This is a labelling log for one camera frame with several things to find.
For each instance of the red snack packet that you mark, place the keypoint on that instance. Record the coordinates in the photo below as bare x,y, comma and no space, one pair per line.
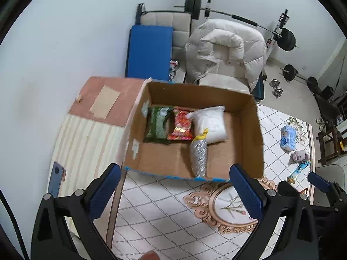
181,124

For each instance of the cream striped mat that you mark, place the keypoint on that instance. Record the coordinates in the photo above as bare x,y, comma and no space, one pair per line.
86,146

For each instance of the white weight rack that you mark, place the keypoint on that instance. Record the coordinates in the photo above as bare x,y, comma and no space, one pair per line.
276,32

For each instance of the pink cloth mat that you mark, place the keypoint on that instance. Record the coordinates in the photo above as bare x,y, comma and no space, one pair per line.
89,92

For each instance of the blue candy tube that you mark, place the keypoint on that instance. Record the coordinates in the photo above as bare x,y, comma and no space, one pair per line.
298,170

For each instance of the long barbell with plates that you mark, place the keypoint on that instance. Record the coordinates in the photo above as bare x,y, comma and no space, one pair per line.
233,16

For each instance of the beige padded chair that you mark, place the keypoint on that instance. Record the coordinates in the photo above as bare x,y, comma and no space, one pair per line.
225,82

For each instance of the white puffer coat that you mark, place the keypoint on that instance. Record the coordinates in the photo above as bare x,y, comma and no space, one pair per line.
225,51

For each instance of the black exercise machine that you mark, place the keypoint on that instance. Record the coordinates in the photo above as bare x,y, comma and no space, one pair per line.
326,103

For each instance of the clear crinkled plastic wrapper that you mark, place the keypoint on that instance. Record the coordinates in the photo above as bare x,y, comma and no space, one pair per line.
296,126

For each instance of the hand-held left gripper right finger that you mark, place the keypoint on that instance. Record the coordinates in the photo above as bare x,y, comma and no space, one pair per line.
247,195

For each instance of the white patterned tablecloth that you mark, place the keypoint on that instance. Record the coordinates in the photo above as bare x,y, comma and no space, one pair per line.
162,222

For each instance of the person's left hand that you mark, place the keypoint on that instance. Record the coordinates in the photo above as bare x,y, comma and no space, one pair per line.
150,255

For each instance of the dark wooden stool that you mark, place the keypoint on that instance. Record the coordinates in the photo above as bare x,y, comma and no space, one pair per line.
329,146

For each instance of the beige cushioned folding chair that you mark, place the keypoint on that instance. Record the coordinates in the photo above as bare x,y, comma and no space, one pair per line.
173,24

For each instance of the green snack packet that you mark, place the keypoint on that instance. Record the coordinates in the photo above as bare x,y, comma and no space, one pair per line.
158,124

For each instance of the white powder plastic bag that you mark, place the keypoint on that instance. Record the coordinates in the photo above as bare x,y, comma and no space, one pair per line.
210,124

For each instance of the open cardboard box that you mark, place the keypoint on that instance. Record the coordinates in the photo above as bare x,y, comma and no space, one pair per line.
168,157

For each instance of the blue folded exercise mat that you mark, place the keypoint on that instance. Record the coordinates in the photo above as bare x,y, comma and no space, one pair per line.
149,52

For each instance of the small red white box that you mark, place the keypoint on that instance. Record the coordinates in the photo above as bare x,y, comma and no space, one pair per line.
174,65

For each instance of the pink plush toy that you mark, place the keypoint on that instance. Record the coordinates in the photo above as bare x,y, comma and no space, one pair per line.
299,156

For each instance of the grey grain bag yellow top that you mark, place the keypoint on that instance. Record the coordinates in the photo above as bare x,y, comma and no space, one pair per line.
199,157

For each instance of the chrome dumbbell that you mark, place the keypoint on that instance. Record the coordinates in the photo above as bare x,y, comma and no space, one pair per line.
278,92
275,82

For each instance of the short barbell with plates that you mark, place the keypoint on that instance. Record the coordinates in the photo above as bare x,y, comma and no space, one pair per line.
298,77

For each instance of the blue-grey flat device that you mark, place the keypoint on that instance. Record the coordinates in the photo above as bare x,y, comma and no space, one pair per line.
56,180

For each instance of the beige tape patch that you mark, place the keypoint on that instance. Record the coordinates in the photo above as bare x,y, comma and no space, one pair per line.
105,101

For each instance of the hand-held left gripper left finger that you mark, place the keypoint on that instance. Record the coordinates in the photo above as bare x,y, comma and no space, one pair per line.
105,192

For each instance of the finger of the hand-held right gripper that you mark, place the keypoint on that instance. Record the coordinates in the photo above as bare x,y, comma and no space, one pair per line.
320,182
288,187

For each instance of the blue tissue pack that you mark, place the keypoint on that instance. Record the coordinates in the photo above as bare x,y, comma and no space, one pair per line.
288,137

